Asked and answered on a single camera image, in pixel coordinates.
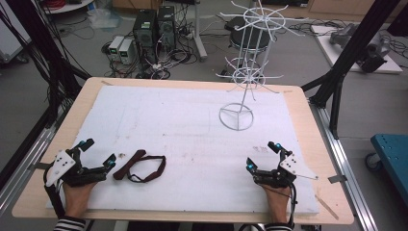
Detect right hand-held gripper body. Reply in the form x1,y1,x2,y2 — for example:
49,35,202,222
253,150,319,190

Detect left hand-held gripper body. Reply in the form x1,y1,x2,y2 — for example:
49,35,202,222
43,147,109,189

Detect dark red strap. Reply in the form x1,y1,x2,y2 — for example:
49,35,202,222
112,148,167,184

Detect white wire rack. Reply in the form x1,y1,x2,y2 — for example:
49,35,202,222
215,0,309,132

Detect person's right hand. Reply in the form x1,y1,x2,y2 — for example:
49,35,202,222
259,183,293,224

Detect person's left hand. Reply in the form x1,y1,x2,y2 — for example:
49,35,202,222
62,181,99,220

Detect grey tape piece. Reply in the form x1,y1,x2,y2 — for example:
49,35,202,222
28,162,52,171
327,174,348,185

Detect thin wooden stick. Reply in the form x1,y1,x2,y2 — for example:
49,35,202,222
315,193,340,221

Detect white foam mat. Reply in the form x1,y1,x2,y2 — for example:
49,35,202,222
46,85,320,216

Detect white power supply unit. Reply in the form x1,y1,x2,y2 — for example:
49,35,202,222
108,35,125,56
118,38,135,65

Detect black round stool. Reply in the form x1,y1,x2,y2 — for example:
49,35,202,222
223,15,272,54

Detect blue wheeled cart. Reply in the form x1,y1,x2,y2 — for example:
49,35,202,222
364,133,408,206

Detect large black computer tower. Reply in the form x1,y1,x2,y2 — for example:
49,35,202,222
132,9,159,65

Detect clear plastic bag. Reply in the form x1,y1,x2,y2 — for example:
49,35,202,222
88,8,123,32

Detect grey and black device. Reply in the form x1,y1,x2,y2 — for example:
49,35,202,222
328,22,393,74

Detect grey metal stand leg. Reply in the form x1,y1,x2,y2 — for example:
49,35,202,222
191,0,209,63

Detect white round table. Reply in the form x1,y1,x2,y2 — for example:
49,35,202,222
42,0,95,14

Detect white floor board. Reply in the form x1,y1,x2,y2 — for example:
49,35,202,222
310,23,403,75

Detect slim black computer tower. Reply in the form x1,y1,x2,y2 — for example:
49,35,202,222
157,5,177,52

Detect aluminium rail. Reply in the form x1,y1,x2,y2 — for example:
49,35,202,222
309,99,379,231
0,105,73,210

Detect black metal frame post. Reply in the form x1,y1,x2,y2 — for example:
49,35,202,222
0,0,90,191
301,0,402,141

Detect tangle of floor cables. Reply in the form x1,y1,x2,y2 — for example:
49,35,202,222
102,41,200,81

